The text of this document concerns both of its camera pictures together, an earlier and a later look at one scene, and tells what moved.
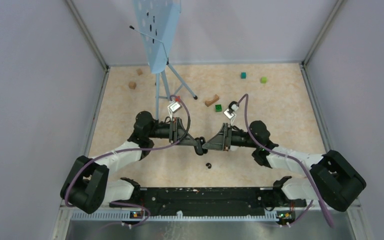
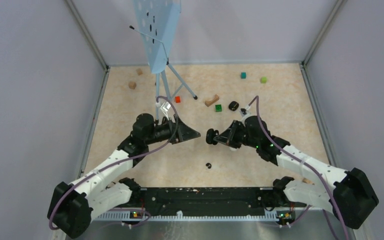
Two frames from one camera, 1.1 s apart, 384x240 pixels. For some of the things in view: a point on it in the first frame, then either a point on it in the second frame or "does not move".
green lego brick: x=218 y=108 does not move
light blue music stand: x=157 y=20 does not move
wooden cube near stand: x=132 y=85 does not move
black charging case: x=198 y=149 to x=210 y=134
